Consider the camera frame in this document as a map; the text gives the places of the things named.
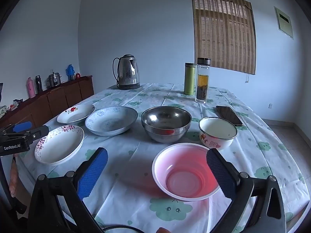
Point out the white enamel bowl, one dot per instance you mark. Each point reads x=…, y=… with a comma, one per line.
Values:
x=217, y=131

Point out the white wall panel box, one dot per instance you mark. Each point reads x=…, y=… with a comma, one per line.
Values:
x=284, y=21

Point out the stainless steel electric kettle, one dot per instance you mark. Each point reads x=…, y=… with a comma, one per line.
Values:
x=127, y=70

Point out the brown wooden sideboard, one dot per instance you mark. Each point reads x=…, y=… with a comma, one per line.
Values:
x=60, y=99

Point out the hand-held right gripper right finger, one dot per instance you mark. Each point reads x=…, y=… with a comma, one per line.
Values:
x=222, y=174

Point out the green thermos bottle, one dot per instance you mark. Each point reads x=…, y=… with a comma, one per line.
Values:
x=189, y=80

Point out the cloud print tablecloth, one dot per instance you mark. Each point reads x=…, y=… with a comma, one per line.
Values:
x=145, y=97

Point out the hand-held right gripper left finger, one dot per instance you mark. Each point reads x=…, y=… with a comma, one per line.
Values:
x=93, y=172

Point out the pink thermos flask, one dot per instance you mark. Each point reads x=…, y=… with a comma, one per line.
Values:
x=30, y=88

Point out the black thermos flask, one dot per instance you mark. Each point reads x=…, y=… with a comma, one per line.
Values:
x=38, y=83

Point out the pink plastic bowl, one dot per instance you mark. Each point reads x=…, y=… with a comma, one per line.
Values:
x=184, y=172

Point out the blue thermos jug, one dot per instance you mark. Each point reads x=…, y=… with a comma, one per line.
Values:
x=70, y=72

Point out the pink flower white plate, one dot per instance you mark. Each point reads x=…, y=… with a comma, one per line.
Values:
x=58, y=148

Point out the person's left hand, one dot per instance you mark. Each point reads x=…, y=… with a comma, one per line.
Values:
x=13, y=177

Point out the red flower white plate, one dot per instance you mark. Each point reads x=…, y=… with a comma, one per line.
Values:
x=77, y=116

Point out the black kettle base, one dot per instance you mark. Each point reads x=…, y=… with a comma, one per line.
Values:
x=128, y=87

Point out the stainless steel bowl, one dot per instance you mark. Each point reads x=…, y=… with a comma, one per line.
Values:
x=165, y=121

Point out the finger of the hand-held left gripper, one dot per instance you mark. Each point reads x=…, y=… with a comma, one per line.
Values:
x=21, y=127
x=36, y=132

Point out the silver rice cooker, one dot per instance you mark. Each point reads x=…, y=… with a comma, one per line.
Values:
x=54, y=79

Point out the bamboo window blind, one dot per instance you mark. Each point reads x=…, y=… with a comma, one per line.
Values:
x=223, y=29

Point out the crumpled printed bag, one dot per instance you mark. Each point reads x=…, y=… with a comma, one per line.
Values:
x=13, y=105

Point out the red apple-shaped ornament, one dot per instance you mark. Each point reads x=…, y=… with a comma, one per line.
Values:
x=77, y=75

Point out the black smartphone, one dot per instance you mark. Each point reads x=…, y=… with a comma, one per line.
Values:
x=228, y=115

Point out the blue pattern plate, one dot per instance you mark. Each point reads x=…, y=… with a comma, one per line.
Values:
x=111, y=121

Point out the glass tea bottle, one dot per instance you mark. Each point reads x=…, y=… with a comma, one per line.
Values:
x=202, y=82

